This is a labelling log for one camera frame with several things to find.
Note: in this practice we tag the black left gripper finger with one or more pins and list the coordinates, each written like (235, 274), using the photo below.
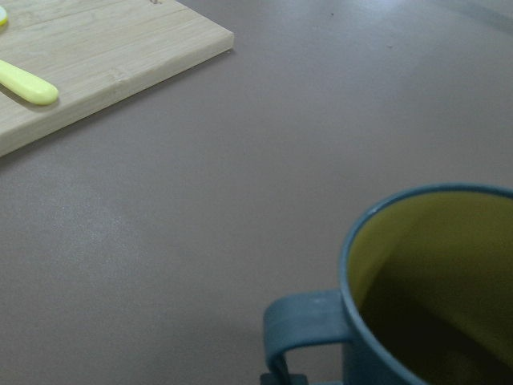
(291, 379)

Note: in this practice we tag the blue mug yellow inside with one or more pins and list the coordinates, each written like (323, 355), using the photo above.
(424, 295)

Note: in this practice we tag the bamboo cutting board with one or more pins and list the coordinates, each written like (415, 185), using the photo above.
(96, 53)

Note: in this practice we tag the lemon slice right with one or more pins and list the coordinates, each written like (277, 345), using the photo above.
(3, 16)

